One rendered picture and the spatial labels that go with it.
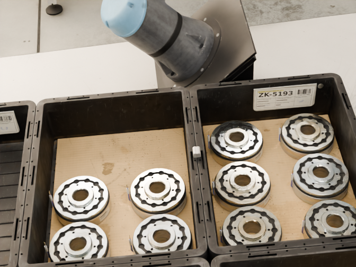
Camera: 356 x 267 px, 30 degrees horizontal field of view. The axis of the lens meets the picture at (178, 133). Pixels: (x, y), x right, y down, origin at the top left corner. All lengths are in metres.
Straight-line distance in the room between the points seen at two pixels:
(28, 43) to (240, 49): 1.77
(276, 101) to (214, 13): 0.31
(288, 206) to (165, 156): 0.26
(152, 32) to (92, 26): 1.67
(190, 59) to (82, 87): 0.35
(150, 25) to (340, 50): 0.57
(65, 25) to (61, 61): 1.35
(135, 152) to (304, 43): 0.65
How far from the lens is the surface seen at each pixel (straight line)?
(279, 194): 1.25
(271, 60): 1.73
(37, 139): 1.26
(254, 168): 1.26
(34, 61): 1.81
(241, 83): 1.32
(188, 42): 1.46
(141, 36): 1.43
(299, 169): 1.26
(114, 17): 1.42
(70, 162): 1.34
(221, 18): 1.53
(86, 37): 3.03
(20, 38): 3.11
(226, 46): 1.45
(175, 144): 1.34
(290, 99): 1.36
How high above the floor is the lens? 1.80
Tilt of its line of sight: 46 degrees down
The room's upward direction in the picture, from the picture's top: 5 degrees counter-clockwise
